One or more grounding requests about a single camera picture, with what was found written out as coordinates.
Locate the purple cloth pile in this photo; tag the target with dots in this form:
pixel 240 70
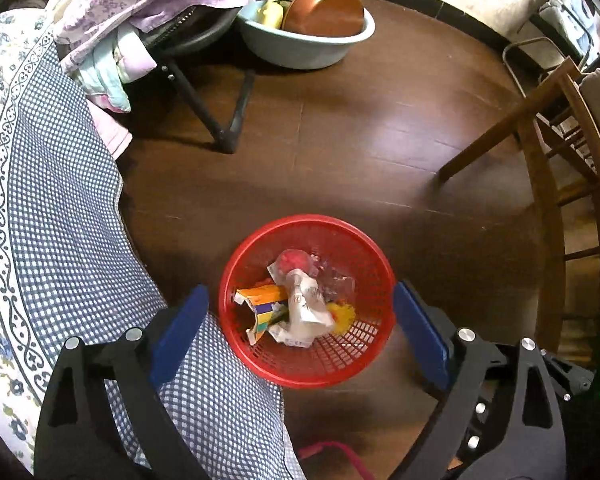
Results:
pixel 130 5

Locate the pink cloth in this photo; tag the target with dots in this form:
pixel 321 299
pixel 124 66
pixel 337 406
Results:
pixel 112 132

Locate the white appliance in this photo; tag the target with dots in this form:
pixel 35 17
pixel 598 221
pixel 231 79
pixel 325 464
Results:
pixel 567 15

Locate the yellow plastic piece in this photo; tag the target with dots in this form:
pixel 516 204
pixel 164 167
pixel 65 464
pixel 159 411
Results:
pixel 342 315

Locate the red plastic basket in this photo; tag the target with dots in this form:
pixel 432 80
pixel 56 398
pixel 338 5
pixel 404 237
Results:
pixel 340 360

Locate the wooden chair with cushion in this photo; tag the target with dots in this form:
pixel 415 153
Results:
pixel 550 240

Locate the blue floral bed sheet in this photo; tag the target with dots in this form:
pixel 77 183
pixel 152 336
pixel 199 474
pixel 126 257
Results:
pixel 55 210

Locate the white paper wrapper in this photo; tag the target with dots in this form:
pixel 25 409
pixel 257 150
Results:
pixel 305 305

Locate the brown pot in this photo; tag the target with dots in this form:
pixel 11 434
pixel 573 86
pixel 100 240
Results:
pixel 325 10

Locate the orange striped carton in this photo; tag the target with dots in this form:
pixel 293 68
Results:
pixel 260 300

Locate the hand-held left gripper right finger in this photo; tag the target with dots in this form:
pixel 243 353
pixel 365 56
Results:
pixel 422 335

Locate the light blue basin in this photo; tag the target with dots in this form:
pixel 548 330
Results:
pixel 305 55

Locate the pink plastic bag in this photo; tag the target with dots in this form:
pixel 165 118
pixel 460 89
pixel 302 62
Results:
pixel 295 260

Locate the black folding stand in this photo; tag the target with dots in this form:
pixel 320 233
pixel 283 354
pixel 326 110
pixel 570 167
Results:
pixel 215 125

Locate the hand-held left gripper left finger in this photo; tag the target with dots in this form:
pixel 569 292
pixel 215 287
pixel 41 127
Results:
pixel 180 335

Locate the mint green cloth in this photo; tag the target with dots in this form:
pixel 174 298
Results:
pixel 105 75

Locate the yellow object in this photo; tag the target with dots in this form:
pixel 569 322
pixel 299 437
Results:
pixel 272 10

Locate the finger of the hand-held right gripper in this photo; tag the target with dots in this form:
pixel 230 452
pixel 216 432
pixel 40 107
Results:
pixel 477 425

